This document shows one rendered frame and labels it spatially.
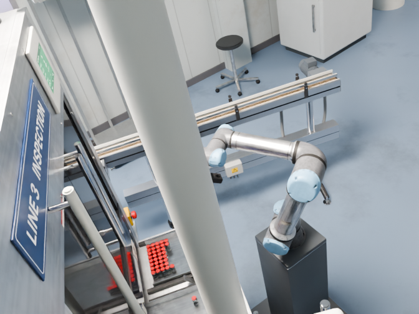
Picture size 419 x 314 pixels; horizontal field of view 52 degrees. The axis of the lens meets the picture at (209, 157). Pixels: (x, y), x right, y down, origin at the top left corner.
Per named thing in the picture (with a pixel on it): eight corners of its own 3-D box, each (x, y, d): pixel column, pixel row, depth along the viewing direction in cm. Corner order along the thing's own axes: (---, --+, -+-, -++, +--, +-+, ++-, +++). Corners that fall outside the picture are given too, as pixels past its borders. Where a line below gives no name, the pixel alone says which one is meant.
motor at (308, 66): (314, 90, 296) (313, 73, 287) (297, 72, 318) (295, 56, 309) (330, 85, 297) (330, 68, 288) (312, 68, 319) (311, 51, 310)
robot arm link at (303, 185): (292, 237, 201) (331, 160, 161) (283, 262, 191) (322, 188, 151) (268, 226, 203) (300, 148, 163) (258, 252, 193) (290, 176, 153)
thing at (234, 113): (63, 184, 270) (53, 166, 260) (63, 169, 282) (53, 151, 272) (341, 92, 286) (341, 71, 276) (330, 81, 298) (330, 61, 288)
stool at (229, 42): (244, 68, 504) (237, 26, 470) (264, 86, 467) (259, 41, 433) (207, 83, 496) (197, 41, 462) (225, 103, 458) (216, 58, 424)
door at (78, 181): (125, 281, 159) (58, 164, 122) (114, 204, 192) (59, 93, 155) (126, 280, 159) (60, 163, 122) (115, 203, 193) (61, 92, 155)
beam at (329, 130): (130, 209, 301) (124, 197, 294) (128, 201, 308) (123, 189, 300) (339, 137, 315) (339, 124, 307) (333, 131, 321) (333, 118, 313)
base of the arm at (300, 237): (290, 220, 219) (289, 207, 213) (312, 237, 209) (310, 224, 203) (268, 235, 215) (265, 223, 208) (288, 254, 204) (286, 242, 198)
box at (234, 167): (227, 177, 302) (225, 168, 296) (225, 173, 306) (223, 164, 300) (243, 172, 303) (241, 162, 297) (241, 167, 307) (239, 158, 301)
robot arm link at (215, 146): (228, 139, 175) (204, 137, 180) (217, 157, 168) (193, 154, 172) (231, 154, 180) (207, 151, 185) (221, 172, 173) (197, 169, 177)
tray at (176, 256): (154, 288, 194) (152, 284, 192) (146, 245, 214) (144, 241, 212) (225, 263, 196) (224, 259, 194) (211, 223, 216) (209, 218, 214)
